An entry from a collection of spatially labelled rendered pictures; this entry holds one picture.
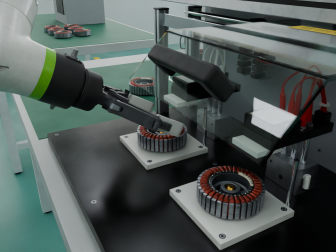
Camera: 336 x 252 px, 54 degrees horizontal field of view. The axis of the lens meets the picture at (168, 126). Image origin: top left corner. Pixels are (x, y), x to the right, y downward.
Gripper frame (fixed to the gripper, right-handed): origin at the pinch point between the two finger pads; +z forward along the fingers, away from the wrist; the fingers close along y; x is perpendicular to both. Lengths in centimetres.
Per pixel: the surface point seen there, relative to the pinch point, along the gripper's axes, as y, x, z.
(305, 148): -26.6, -8.1, 11.9
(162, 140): -4.9, 3.7, -0.6
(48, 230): 76, 84, 22
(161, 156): -5.8, 6.9, 0.3
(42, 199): 89, 75, 18
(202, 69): -36.8, -11.2, -23.8
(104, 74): 71, 3, 13
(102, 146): 6.8, 12.2, -6.8
